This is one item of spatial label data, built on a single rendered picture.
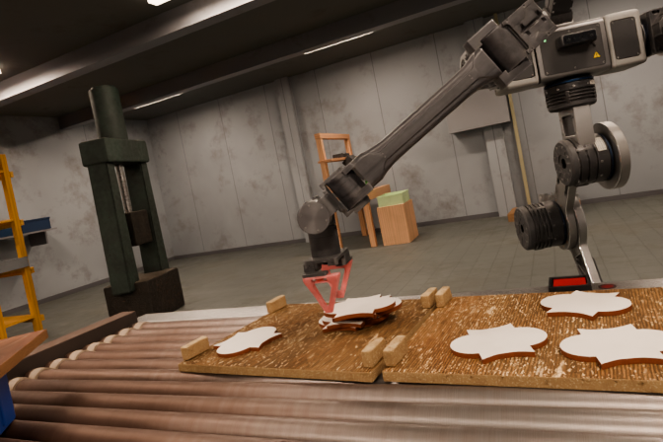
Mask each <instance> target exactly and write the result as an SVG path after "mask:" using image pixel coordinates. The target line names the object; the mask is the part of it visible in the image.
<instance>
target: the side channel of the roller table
mask: <svg viewBox="0 0 663 442"><path fill-rule="evenodd" d="M137 323H138V321H137V316H136V312H135V311H132V312H121V313H119V314H116V315H114V316H111V317H109V318H106V319H104V320H102V321H99V322H97V323H94V324H92V325H89V326H87V327H85V328H82V329H80V330H77V331H74V332H72V333H70V334H67V335H65V336H62V337H60V338H57V339H55V340H53V341H50V342H48V343H45V344H43V345H40V346H38V347H37V348H36V349H34V350H33V351H32V352H31V353H30V354H29V355H27V356H26V357H25V358H24V359H23V360H22V361H20V362H19V363H18V364H17V365H16V366H15V367H13V368H12V369H11V370H10V371H9V372H8V373H6V374H7V378H8V380H9V379H15V378H18V377H24V375H25V374H26V373H27V372H28V371H29V370H32V369H37V368H41V367H44V366H45V364H46V363H47V362H48V361H50V360H56V359H59V358H64V356H65V355H66V354H67V353H68V352H71V351H76V350H82V348H83V346H85V345H86V344H91V343H93V342H99V340H100V339H101V338H102V337H104V336H109V335H114V333H115V332H116V331H119V330H123V329H128V327H129V326H130V325H132V324H137Z"/></svg>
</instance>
